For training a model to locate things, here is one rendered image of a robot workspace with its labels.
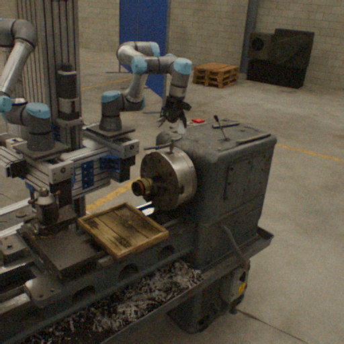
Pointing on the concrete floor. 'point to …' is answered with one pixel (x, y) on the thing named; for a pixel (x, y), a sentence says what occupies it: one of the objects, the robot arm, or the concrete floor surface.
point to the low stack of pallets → (215, 74)
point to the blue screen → (146, 35)
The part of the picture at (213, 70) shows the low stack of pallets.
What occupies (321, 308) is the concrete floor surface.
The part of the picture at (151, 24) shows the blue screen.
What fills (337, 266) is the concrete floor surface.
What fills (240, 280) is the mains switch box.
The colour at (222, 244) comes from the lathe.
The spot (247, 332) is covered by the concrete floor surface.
